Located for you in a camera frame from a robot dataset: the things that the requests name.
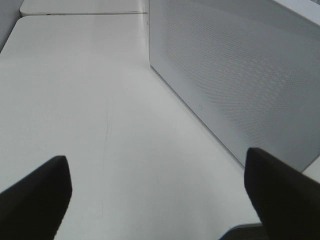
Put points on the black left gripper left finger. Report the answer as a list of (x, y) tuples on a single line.
[(33, 208)]

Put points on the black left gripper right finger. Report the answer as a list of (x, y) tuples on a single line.
[(286, 201)]

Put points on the white microwave door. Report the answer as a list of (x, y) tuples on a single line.
[(237, 65)]

